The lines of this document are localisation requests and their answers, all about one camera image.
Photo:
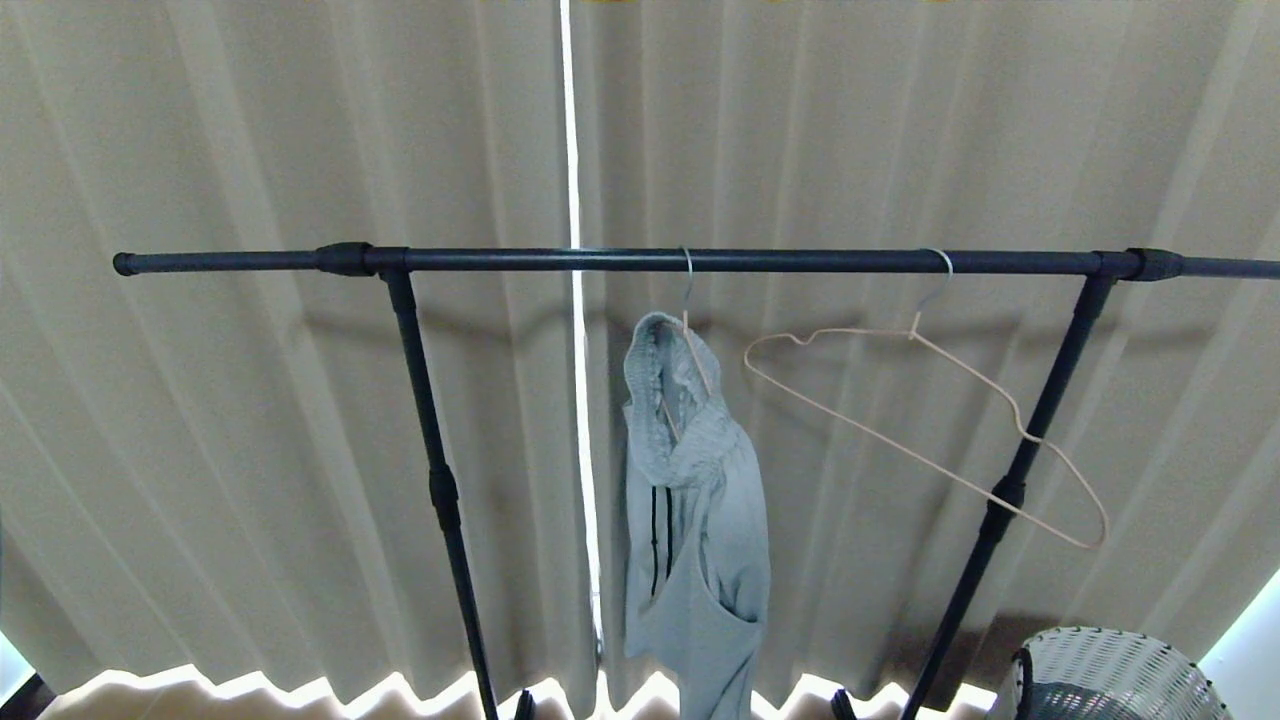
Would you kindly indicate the pink clothes hanger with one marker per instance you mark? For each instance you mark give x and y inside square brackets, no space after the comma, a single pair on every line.
[900,446]
[689,280]

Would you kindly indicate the pale grey shorts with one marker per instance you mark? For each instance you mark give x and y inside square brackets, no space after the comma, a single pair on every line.
[700,560]

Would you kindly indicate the black clothes rack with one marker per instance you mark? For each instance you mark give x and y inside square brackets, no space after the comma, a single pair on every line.
[800,262]

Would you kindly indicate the white laundry basket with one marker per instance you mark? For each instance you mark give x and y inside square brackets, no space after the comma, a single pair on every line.
[1110,665]

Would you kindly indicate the beige curtain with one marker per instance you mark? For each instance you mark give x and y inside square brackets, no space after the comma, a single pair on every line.
[300,450]

